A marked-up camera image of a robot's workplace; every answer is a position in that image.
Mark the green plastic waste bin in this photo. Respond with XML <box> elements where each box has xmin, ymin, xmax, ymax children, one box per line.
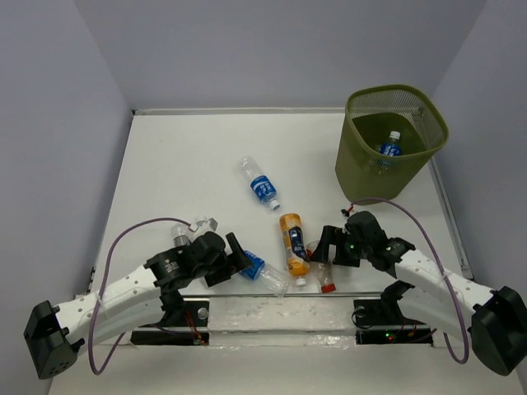
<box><xmin>335</xmin><ymin>85</ymin><xmax>449</xmax><ymax>204</ymax></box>

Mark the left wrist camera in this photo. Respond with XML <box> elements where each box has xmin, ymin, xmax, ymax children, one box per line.
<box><xmin>189</xmin><ymin>216</ymin><xmax>218</xmax><ymax>239</ymax></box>

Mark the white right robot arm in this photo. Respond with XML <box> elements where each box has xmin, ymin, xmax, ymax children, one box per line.
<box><xmin>308</xmin><ymin>211</ymin><xmax>526</xmax><ymax>376</ymax></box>

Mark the clear bottle black cap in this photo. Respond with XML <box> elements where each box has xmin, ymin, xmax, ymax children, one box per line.
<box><xmin>170</xmin><ymin>223</ymin><xmax>193</xmax><ymax>248</ymax></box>

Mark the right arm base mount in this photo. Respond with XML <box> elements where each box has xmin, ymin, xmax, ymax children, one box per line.
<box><xmin>351</xmin><ymin>281</ymin><xmax>435</xmax><ymax>346</ymax></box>

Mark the yellow label drink bottle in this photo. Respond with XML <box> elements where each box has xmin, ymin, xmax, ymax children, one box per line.
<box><xmin>279</xmin><ymin>213</ymin><xmax>310</xmax><ymax>287</ymax></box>

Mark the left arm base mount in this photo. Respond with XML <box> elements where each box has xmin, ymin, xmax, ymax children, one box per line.
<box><xmin>129</xmin><ymin>296</ymin><xmax>210</xmax><ymax>346</ymax></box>

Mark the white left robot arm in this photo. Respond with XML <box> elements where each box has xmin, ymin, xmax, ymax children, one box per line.
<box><xmin>23</xmin><ymin>231</ymin><xmax>251</xmax><ymax>379</ymax></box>

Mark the clear bottle red cap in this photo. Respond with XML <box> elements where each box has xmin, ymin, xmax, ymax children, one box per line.
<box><xmin>306</xmin><ymin>240</ymin><xmax>336</xmax><ymax>294</ymax></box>

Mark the blue label bottle white cap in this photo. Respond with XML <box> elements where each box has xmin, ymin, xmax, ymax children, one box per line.
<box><xmin>368</xmin><ymin>131</ymin><xmax>402</xmax><ymax>174</ymax></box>

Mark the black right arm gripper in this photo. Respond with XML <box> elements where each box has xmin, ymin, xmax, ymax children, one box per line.
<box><xmin>308</xmin><ymin>225</ymin><xmax>370</xmax><ymax>267</ymax></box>

